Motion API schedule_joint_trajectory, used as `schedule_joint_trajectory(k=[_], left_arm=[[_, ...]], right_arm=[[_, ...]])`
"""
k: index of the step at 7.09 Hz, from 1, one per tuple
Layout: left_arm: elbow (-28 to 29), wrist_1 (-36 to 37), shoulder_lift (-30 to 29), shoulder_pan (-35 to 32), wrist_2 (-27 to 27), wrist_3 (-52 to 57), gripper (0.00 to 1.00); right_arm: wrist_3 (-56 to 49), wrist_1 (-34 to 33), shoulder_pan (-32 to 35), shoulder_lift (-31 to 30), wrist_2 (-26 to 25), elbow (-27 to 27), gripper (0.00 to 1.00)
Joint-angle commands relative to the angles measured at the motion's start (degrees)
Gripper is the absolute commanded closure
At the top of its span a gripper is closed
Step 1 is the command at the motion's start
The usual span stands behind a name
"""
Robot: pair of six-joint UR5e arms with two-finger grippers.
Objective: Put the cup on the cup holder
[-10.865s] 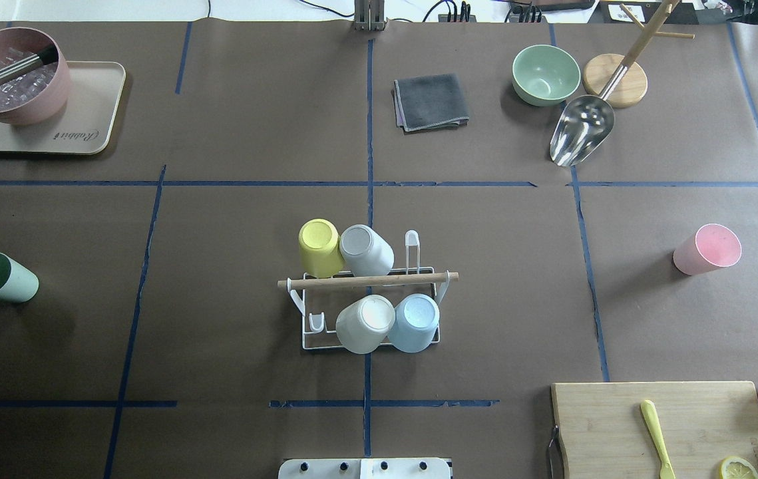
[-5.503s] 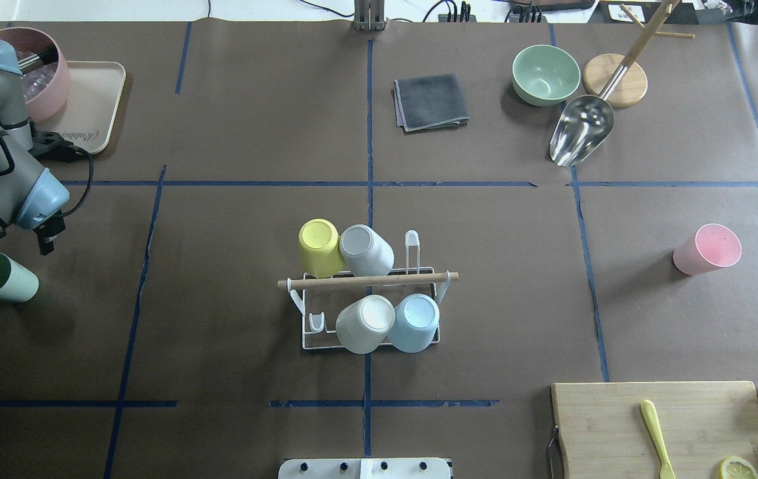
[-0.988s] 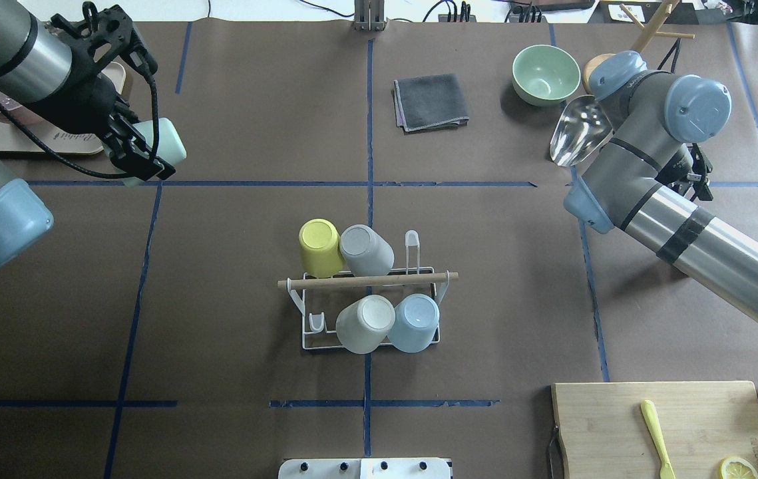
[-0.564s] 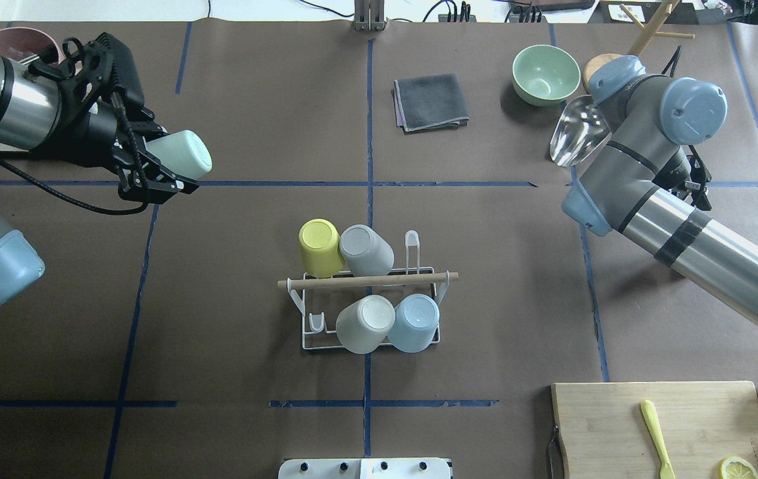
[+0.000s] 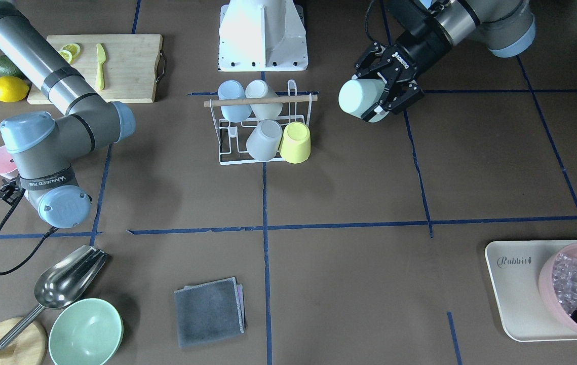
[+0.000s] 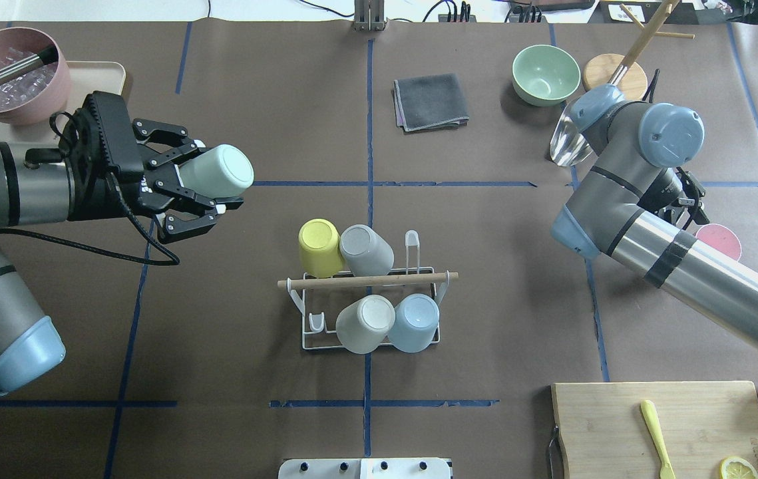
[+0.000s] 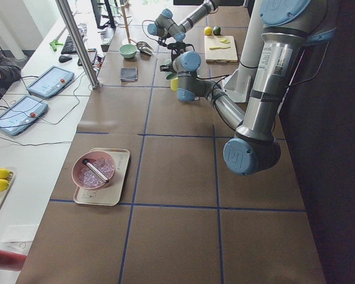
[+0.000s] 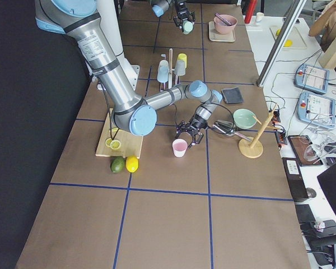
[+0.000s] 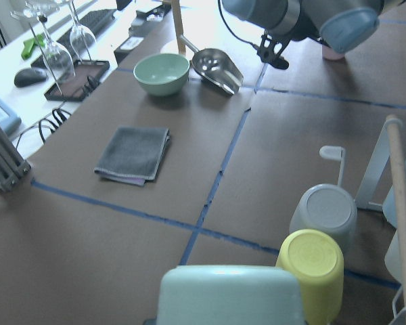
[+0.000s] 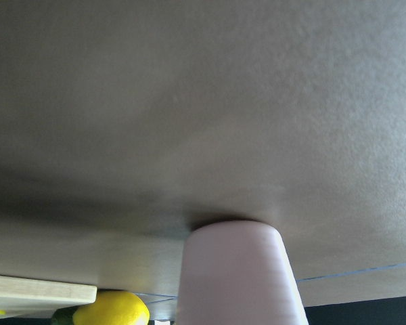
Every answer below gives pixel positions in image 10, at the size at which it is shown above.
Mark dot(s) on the pink cup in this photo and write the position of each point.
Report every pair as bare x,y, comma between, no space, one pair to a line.
237,272

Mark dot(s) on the yellow lemon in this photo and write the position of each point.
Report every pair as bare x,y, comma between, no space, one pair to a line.
113,307

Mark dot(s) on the wooden cutting board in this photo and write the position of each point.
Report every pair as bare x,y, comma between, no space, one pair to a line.
23,296

